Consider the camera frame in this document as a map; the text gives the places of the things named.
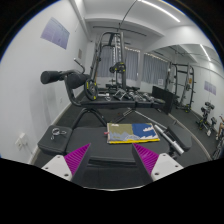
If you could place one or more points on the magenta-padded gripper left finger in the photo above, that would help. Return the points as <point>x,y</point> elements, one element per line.
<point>77,158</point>

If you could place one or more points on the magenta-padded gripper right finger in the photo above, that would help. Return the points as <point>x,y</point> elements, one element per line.
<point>146,158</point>

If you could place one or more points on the patterned blue and olive towel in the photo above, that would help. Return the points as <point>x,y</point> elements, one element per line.
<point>133,133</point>

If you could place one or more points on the black padded weight bench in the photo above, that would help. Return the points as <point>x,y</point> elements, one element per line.
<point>90,138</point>

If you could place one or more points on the silver barbell bar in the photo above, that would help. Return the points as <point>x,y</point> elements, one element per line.
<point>170,140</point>

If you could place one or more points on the metal spring collar clip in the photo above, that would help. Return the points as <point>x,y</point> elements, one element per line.
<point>57,132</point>

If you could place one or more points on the black padded seat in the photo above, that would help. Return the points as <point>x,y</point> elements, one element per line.
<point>181,136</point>

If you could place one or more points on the black upright padded block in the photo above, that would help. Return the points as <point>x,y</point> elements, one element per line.
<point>163,98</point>

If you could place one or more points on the black bench with roller pads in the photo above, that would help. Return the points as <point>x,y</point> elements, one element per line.
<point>110,102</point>

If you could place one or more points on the black and yellow weight plate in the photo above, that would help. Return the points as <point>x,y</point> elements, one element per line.
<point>90,90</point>

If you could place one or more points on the grey window curtain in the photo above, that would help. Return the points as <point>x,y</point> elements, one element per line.
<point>154,68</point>
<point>131,65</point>

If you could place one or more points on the long ceiling light strip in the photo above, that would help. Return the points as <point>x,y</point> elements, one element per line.
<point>161,10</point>

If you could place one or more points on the white wall socket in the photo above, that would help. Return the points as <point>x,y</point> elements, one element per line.
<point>21,140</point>

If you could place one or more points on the small wall panel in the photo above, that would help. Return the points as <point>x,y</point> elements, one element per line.
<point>80,54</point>

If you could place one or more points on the purple wall poster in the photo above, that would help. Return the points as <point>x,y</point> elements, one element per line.
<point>55,32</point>

